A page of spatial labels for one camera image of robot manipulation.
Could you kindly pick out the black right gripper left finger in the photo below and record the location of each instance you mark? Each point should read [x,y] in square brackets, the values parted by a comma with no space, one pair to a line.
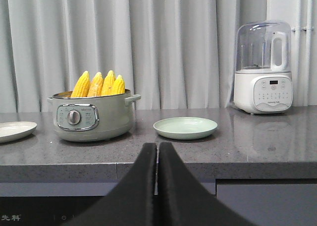
[131,202]

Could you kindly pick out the grey cabinet door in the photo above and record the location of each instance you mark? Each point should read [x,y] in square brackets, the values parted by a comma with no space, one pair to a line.
[271,202]

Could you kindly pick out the white blender appliance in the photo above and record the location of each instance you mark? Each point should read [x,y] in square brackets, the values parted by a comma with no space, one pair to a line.
[262,77]

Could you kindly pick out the white wall pipe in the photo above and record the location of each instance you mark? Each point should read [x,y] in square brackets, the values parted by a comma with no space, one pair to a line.
[302,52]

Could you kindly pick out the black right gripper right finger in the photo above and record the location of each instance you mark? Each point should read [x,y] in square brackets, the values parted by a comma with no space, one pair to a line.
[183,201]

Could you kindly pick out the white pleated curtain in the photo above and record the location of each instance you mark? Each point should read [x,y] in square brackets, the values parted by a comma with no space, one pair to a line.
[177,54]

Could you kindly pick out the black drawer disinfection cabinet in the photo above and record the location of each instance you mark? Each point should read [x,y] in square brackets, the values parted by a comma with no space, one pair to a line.
[51,211]

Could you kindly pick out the green electric cooking pot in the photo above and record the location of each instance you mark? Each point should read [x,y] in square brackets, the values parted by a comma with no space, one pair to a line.
[91,119]

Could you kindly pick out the pale yellow corn cob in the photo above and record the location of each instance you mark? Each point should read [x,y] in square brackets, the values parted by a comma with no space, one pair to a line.
[96,85]

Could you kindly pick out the green round plate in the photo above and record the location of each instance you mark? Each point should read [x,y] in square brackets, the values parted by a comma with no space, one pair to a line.
[185,128]

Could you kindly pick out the beige round plate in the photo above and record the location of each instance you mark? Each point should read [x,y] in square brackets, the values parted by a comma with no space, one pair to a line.
[11,131]

